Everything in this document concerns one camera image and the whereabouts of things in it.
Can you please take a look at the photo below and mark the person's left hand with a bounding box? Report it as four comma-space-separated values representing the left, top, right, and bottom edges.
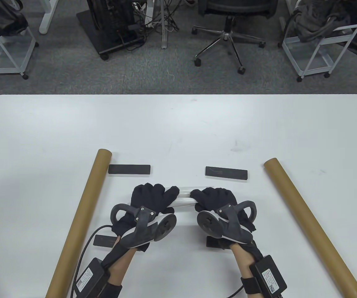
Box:
111, 183, 180, 253

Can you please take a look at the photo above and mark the person's right hand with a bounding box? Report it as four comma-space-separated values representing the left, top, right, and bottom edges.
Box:
190, 187, 264, 265

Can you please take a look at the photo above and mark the black bar weight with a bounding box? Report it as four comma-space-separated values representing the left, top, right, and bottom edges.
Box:
206, 236, 232, 249
205, 166, 248, 181
108, 164, 151, 176
94, 234, 119, 248

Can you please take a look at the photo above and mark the colourful cartoon panel poster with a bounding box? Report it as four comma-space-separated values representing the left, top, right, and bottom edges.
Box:
170, 185, 217, 209

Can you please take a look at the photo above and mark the brown cardboard mailing tube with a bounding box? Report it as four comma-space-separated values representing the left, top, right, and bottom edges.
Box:
45, 149, 113, 298
263, 158, 357, 298

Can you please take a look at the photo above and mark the person's left forearm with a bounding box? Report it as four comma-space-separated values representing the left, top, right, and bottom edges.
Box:
106, 247, 137, 298

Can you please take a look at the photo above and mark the person's right forearm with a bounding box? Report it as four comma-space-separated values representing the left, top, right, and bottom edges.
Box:
231, 244, 257, 298

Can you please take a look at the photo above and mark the grey and white hand controller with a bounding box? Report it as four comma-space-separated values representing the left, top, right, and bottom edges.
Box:
197, 201, 257, 246
110, 203, 177, 249

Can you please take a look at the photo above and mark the black wrist sensor box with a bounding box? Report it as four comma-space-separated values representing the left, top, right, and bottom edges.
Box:
249, 255, 287, 295
73, 258, 111, 298

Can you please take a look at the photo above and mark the black office chair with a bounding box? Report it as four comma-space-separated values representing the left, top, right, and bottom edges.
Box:
192, 0, 278, 74

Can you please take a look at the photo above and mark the white wheeled cart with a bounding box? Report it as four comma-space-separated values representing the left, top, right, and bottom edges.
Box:
282, 0, 357, 82
0, 0, 39, 81

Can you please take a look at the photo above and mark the black wheeled computer stand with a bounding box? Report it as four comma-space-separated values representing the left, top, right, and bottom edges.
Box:
76, 0, 146, 60

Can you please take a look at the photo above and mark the white power strip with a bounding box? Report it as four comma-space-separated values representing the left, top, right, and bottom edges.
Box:
144, 6, 160, 28

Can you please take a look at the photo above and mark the grey bag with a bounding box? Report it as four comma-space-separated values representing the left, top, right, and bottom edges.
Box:
293, 0, 353, 42

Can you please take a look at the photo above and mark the white desk leg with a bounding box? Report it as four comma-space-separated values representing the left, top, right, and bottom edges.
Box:
39, 0, 59, 34

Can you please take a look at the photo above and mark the black bag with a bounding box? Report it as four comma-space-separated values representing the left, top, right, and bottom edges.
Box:
0, 0, 28, 36

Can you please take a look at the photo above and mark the black glove cable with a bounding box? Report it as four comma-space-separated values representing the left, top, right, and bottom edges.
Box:
227, 285, 245, 298
71, 225, 114, 298

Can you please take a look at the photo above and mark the black wrist strap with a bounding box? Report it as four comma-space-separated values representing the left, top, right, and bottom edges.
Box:
240, 276, 262, 295

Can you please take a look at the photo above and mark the white upright post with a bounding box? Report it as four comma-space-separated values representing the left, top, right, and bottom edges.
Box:
161, 0, 169, 49

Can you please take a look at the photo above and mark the bundle of black cables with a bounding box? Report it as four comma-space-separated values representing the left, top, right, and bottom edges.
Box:
132, 0, 185, 33

